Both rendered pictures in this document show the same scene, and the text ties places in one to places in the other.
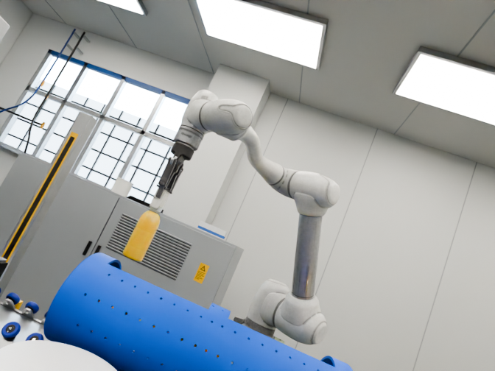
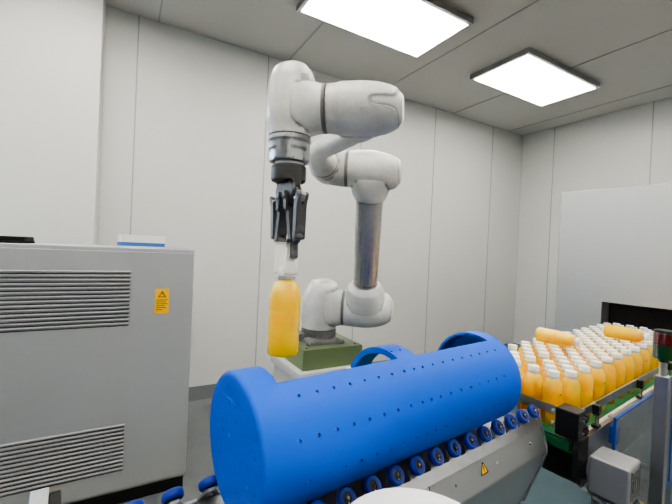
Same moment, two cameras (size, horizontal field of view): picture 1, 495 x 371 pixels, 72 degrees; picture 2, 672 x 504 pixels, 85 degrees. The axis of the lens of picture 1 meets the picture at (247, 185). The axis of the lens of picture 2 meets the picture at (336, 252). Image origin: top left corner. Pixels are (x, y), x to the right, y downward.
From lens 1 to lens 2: 0.84 m
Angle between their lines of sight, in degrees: 42
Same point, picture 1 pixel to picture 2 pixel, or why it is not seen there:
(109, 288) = (317, 412)
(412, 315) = (344, 246)
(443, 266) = not seen: hidden behind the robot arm
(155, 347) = (395, 432)
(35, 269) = not seen: outside the picture
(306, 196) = (374, 182)
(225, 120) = (386, 119)
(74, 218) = not seen: outside the picture
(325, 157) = (220, 101)
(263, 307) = (325, 312)
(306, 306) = (378, 293)
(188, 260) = (136, 293)
